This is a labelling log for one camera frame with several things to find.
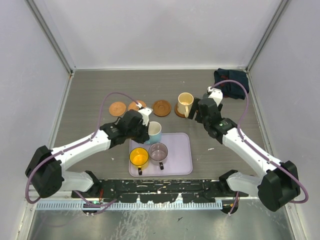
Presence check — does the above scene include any purple cable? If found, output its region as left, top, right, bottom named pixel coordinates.
left=25, top=92, right=145, bottom=216
left=207, top=80, right=310, bottom=217

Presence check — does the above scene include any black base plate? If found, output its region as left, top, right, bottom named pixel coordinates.
left=71, top=178, right=241, bottom=204

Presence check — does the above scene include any lavender plastic tray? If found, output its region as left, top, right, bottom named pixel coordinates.
left=141, top=132, right=193, bottom=177

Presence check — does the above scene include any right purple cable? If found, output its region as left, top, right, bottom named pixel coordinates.
left=207, top=80, right=310, bottom=217

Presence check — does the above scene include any purple glass mug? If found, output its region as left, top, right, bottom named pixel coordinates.
left=148, top=142, right=169, bottom=170

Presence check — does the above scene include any yellow mug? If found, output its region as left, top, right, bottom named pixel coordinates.
left=129, top=147, right=149, bottom=176

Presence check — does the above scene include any brown wooden coaster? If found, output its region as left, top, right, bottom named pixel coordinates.
left=174, top=104, right=192, bottom=118
left=152, top=100, right=172, bottom=117

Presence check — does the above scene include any woven rattan coaster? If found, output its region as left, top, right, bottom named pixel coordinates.
left=202, top=93, right=209, bottom=99
left=127, top=100, right=147, bottom=111
left=108, top=101, right=127, bottom=117

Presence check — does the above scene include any dark blue folded cloth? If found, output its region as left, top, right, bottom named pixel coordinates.
left=213, top=68, right=250, bottom=100

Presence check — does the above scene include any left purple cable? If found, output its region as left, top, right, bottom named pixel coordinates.
left=25, top=92, right=145, bottom=216

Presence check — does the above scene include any cream mug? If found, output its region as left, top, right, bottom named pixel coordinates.
left=177, top=92, right=194, bottom=118

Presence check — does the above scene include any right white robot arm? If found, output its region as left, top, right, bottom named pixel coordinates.
left=189, top=98, right=301, bottom=212

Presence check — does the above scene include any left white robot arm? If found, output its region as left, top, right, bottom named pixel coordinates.
left=25, top=107, right=152, bottom=199

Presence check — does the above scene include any blue mug white inside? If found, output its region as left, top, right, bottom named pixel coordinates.
left=146, top=121, right=162, bottom=145

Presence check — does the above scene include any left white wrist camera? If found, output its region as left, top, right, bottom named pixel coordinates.
left=136, top=103, right=153, bottom=126

